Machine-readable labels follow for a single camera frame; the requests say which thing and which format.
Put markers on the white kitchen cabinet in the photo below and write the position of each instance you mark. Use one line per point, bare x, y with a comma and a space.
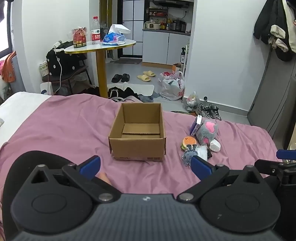
157, 46

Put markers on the grey octopus plush toy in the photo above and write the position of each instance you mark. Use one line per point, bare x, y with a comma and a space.
188, 155

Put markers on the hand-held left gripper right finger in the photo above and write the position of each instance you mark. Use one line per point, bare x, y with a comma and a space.
201, 165

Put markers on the person's black trouser leg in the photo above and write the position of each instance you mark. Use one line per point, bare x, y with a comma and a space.
27, 160

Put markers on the orange cloth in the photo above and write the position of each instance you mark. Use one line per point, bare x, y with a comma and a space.
10, 69

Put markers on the grey wardrobe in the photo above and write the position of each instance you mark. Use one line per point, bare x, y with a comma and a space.
272, 92

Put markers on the red snack bag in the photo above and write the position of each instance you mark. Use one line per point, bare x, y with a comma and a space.
79, 38

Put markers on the round table with gold edge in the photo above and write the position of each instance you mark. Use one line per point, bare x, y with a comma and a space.
92, 49

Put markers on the white plastic bag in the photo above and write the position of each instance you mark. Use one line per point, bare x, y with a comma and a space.
171, 89

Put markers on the plastic water bottle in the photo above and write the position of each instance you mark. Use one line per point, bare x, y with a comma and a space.
95, 34

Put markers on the black hanging jacket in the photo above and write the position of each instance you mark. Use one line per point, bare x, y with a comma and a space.
263, 20

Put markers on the burger squishy toy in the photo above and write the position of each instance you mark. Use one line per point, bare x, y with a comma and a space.
189, 141

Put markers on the cardboard box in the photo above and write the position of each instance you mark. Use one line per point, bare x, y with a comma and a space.
136, 146

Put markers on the white green packet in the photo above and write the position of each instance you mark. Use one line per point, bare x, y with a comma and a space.
44, 68

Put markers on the black clothing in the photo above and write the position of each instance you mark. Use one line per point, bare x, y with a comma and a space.
124, 92

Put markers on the white floor mat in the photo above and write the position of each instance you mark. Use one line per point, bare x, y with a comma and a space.
143, 89

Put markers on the white bedding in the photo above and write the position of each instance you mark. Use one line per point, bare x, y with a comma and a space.
18, 109

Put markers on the black spray bottle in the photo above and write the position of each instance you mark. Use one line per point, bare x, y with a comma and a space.
183, 55

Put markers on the clear plastic packet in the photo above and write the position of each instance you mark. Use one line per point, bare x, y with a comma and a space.
202, 151

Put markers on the grey sneaker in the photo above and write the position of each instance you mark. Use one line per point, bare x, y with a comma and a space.
202, 110
214, 113

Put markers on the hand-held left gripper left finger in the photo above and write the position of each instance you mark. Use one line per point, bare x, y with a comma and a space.
90, 165

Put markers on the black slipper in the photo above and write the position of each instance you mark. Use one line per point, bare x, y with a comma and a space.
125, 77
116, 78

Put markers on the dark chair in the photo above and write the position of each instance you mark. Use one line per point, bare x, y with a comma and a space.
67, 77

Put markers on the blue plastic packets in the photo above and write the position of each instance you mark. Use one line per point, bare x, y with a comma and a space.
111, 38

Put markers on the white rice cooker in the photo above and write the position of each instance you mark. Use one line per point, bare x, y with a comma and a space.
152, 25

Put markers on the white rack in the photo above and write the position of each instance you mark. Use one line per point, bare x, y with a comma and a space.
187, 55

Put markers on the grey fluffy cloth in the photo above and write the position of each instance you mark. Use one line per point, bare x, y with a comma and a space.
148, 97

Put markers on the black kitchen appliance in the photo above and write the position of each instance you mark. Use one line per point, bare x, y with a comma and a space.
179, 26

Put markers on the white soft toy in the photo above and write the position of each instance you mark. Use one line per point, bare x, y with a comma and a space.
214, 145

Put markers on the pink bed sheet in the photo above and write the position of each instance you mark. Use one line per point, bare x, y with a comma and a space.
69, 127

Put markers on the yellow slipper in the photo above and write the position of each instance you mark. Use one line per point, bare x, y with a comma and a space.
143, 78
149, 73

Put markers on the blue tissue packet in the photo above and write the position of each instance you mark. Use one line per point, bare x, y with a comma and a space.
196, 125

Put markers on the beige hanging cloth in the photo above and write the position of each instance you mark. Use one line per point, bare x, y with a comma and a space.
278, 34

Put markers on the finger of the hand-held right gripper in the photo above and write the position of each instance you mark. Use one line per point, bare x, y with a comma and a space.
268, 165
286, 153

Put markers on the clear plastic bag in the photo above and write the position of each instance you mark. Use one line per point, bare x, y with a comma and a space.
192, 102

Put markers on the white box under chair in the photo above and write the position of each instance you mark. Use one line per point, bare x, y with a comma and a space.
46, 88

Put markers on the black framed glass door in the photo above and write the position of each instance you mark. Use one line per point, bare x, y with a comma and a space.
135, 27

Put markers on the black polka dot bag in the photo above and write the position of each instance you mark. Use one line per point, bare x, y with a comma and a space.
69, 62

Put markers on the grey pink plush toy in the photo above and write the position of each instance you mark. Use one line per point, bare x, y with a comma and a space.
206, 134

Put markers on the dark doormat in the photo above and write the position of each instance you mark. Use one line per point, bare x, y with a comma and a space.
127, 61

